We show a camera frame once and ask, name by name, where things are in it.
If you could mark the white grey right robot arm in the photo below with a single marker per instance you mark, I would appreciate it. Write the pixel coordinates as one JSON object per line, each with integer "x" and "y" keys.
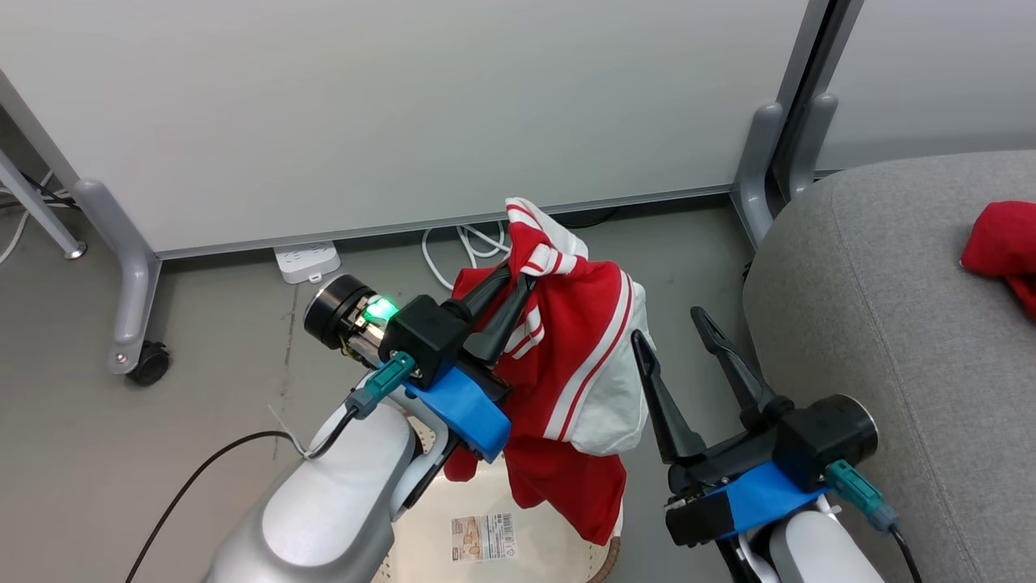
{"x": 817, "y": 551}

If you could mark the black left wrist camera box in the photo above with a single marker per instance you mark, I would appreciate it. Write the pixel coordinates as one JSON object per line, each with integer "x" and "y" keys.
{"x": 425, "y": 336}

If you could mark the paper label in basket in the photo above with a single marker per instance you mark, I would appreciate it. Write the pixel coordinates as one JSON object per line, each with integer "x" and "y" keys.
{"x": 484, "y": 538}

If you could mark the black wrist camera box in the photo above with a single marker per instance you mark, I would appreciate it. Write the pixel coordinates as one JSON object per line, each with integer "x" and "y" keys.
{"x": 425, "y": 336}
{"x": 809, "y": 445}

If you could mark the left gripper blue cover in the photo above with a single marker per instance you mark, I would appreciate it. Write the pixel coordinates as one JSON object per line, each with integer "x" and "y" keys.
{"x": 465, "y": 409}

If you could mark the red and white striped garment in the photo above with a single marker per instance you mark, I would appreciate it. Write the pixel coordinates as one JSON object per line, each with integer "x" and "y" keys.
{"x": 583, "y": 340}

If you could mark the grey partition foot with caster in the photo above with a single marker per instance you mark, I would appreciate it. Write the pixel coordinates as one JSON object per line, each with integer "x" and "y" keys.
{"x": 133, "y": 283}

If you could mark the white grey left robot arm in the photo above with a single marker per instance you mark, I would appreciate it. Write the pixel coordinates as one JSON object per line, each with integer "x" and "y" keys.
{"x": 324, "y": 502}

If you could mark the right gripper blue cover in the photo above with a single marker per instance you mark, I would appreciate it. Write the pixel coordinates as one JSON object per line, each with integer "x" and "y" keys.
{"x": 753, "y": 494}

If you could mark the white power strip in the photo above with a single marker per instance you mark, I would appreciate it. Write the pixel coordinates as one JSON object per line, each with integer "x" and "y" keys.
{"x": 307, "y": 261}

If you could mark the black caster wheel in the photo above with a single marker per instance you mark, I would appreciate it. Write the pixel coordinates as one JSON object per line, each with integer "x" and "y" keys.
{"x": 150, "y": 364}

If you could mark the narrow white partition panel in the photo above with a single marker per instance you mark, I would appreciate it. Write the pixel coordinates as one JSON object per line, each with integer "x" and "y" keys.
{"x": 939, "y": 73}

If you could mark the large white partition panel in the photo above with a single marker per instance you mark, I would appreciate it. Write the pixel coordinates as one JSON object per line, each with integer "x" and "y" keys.
{"x": 405, "y": 105}

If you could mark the plain red garment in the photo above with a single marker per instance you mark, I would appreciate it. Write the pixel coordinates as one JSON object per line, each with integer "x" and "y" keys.
{"x": 1004, "y": 239}

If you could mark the grey metal table leg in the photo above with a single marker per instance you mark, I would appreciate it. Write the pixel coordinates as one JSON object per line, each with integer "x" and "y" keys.
{"x": 36, "y": 206}

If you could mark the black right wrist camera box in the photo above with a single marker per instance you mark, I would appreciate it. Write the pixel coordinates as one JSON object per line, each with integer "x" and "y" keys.
{"x": 809, "y": 445}

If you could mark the grey fabric sofa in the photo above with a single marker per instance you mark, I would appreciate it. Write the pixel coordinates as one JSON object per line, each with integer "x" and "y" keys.
{"x": 906, "y": 340}

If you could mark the beige plastic laundry basket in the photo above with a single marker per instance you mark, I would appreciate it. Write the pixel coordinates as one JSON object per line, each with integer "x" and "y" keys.
{"x": 538, "y": 560}

